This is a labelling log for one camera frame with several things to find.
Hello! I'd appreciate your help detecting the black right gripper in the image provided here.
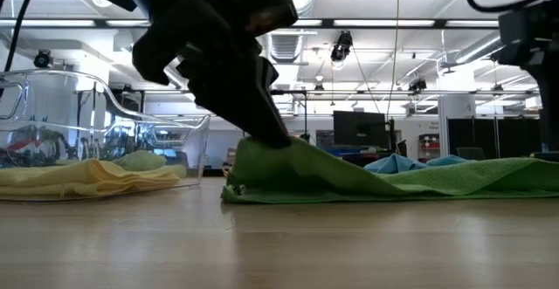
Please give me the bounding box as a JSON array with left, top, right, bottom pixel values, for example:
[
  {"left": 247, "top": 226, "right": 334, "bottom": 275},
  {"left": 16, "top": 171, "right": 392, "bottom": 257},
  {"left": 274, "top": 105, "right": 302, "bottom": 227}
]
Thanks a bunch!
[{"left": 492, "top": 0, "right": 559, "bottom": 153}]

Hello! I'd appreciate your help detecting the blue microfiber towel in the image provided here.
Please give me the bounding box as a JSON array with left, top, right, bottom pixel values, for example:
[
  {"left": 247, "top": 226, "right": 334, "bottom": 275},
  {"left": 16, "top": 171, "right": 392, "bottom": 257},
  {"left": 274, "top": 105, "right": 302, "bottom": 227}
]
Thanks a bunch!
[{"left": 362, "top": 152, "right": 475, "bottom": 175}]

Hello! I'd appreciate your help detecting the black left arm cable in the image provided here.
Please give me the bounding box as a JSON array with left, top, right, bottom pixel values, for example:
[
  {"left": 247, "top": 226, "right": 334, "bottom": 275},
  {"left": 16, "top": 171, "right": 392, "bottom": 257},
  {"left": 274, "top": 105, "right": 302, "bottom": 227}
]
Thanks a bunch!
[{"left": 3, "top": 0, "right": 45, "bottom": 74}]

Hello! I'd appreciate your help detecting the green microfiber towel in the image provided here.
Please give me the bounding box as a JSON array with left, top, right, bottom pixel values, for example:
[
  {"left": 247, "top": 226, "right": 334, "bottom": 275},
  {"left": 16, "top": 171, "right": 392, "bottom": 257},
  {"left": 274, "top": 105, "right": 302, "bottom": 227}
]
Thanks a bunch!
[{"left": 220, "top": 136, "right": 559, "bottom": 205}]

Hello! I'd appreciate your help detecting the black metal station frame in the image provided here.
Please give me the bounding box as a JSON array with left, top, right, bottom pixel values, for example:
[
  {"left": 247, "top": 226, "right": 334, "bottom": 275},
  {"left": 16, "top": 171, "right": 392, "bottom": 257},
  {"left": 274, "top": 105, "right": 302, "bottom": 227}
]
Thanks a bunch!
[{"left": 269, "top": 88, "right": 309, "bottom": 144}]

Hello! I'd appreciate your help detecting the black overhead camera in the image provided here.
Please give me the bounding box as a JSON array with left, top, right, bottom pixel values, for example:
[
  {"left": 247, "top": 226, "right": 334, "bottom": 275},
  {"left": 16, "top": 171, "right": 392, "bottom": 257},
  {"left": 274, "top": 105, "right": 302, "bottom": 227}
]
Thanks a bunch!
[{"left": 329, "top": 30, "right": 354, "bottom": 63}]

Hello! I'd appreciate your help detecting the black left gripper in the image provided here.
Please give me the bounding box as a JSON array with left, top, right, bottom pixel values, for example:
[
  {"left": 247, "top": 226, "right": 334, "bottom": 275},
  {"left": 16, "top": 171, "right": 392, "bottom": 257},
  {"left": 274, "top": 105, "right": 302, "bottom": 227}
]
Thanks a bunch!
[{"left": 132, "top": 0, "right": 292, "bottom": 148}]

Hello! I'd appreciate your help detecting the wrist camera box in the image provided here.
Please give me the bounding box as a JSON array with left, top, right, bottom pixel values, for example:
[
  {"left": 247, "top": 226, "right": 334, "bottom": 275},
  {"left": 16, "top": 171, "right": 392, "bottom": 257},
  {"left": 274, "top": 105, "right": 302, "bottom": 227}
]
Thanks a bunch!
[
  {"left": 224, "top": 0, "right": 299, "bottom": 38},
  {"left": 497, "top": 11, "right": 541, "bottom": 41}
]

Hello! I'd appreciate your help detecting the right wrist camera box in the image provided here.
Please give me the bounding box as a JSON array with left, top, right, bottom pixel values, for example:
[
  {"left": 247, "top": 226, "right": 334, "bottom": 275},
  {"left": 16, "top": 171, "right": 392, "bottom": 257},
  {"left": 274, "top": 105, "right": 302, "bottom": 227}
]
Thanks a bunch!
[{"left": 497, "top": 11, "right": 541, "bottom": 41}]

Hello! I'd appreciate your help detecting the black hanging screen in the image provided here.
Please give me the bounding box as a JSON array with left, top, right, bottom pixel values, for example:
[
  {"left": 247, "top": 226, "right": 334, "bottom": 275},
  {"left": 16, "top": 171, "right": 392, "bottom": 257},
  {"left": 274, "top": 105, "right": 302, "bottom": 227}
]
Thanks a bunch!
[{"left": 116, "top": 88, "right": 146, "bottom": 115}]

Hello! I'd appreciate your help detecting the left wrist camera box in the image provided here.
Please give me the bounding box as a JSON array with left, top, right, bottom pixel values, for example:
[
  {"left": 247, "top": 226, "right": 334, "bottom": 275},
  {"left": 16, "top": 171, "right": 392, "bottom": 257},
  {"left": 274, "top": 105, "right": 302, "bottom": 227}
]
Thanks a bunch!
[{"left": 224, "top": 0, "right": 299, "bottom": 38}]

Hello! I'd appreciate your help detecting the yellow microfiber towel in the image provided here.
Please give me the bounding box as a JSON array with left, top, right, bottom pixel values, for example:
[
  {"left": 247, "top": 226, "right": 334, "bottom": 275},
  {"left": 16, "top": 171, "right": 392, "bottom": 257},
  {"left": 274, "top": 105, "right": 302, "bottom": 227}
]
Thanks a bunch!
[{"left": 0, "top": 157, "right": 183, "bottom": 202}]

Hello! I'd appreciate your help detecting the small black mounted camera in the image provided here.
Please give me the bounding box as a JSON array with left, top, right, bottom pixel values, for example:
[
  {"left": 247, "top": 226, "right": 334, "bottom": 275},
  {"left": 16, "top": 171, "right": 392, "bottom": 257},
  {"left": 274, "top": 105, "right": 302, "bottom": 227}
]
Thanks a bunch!
[{"left": 33, "top": 49, "right": 52, "bottom": 69}]

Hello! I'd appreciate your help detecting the clear plastic bin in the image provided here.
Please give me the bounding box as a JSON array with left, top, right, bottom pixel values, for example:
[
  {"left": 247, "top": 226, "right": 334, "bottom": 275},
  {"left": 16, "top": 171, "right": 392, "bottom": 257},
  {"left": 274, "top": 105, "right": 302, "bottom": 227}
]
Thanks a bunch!
[{"left": 0, "top": 68, "right": 211, "bottom": 203}]

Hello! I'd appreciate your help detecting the lime microfiber towel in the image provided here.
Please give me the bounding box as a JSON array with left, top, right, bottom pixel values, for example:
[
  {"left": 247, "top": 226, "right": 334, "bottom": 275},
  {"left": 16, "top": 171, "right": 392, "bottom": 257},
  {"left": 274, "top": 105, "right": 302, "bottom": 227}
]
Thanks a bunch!
[{"left": 112, "top": 149, "right": 188, "bottom": 179}]

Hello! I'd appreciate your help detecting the black computer monitor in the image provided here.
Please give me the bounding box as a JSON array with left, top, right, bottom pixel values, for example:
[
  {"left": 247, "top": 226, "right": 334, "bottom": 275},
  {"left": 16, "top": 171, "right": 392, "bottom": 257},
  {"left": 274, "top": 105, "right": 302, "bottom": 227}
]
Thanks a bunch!
[{"left": 332, "top": 109, "right": 397, "bottom": 150}]

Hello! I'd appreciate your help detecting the silver ventilation duct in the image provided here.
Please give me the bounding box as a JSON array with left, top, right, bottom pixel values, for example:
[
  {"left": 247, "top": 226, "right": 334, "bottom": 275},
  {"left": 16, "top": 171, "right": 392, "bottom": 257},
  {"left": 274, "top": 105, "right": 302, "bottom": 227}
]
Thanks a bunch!
[{"left": 266, "top": 0, "right": 319, "bottom": 65}]

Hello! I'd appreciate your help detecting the small red drawer shelf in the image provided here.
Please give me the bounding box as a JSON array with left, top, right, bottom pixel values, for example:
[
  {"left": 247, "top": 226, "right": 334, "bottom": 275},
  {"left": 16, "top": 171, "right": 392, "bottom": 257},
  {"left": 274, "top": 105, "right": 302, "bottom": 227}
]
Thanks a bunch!
[{"left": 418, "top": 133, "right": 441, "bottom": 162}]

